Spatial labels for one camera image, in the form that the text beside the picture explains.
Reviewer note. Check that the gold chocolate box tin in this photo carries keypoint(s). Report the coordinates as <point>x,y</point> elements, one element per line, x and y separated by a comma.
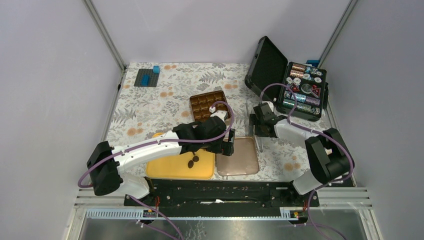
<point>201,103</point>

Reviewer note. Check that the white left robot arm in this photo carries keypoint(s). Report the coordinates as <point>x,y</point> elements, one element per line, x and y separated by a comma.
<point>107,166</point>

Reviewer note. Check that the dark leaf chocolate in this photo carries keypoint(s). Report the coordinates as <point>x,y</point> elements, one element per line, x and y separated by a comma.
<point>190,164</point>

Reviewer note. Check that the rose gold tin lid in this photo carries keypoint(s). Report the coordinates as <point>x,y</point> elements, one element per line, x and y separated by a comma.
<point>243,161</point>

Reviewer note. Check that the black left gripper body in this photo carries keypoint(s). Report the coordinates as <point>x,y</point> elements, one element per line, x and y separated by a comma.
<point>214,145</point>

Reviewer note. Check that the yellow plastic tray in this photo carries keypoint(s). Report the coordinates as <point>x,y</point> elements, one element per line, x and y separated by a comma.
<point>176,166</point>

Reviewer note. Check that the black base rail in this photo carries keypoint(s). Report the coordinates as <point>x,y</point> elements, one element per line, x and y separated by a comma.
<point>218,198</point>

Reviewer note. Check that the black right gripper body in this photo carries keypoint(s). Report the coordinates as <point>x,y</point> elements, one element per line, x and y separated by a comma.
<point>259,131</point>

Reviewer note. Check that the floral patterned table mat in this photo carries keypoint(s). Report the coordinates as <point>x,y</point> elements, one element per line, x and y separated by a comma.
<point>141,112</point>

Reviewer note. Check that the white handled metal tongs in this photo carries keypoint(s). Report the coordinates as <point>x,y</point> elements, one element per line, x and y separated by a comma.
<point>251,132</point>

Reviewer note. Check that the blue lego brick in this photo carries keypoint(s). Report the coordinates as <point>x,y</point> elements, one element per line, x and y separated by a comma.
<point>145,79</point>

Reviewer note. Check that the black open carrying case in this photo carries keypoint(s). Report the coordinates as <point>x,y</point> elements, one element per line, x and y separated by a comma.
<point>287,84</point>

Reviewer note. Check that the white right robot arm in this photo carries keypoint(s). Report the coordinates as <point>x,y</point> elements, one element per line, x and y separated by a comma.
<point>327,153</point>

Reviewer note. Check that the blue lego cube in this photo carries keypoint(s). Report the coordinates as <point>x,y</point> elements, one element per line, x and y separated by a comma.
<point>156,69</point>

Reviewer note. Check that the dark grey lego baseplate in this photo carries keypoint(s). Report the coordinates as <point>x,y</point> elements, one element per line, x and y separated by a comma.
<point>153,77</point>

